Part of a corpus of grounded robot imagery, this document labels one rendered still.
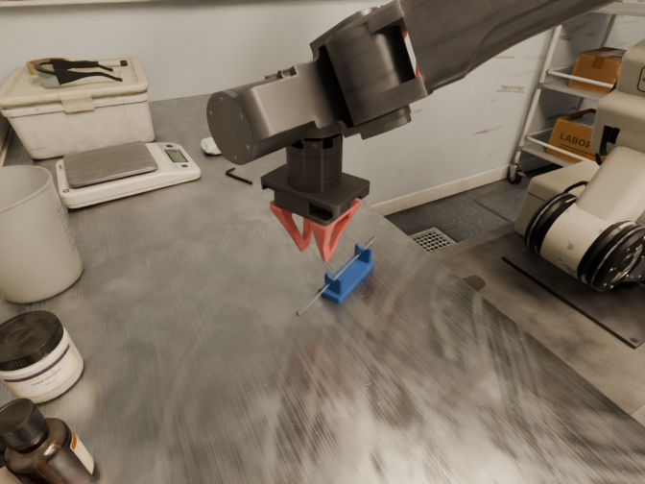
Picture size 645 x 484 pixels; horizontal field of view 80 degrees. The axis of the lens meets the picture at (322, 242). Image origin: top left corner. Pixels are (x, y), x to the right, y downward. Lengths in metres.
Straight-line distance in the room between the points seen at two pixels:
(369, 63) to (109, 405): 0.41
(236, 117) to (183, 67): 1.16
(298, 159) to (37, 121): 0.79
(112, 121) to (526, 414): 0.99
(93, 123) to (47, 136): 0.10
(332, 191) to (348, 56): 0.14
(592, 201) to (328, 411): 0.82
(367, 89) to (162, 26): 1.18
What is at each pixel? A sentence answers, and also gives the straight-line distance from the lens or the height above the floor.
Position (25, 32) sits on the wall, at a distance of 1.43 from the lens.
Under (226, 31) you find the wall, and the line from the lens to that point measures 1.48.
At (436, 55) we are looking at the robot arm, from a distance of 0.30.
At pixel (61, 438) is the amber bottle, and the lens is 0.40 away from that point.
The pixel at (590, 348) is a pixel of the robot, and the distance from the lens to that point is 1.17.
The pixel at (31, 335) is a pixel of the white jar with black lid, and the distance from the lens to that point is 0.49.
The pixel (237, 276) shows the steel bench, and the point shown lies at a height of 0.75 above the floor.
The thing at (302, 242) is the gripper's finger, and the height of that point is 0.85.
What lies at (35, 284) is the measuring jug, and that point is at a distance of 0.63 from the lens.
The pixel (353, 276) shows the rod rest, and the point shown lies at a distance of 0.55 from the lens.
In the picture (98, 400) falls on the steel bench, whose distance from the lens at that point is 0.50.
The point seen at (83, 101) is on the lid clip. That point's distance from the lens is 1.05.
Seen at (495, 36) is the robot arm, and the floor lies 1.09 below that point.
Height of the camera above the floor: 1.12
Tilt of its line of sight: 36 degrees down
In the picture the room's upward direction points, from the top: straight up
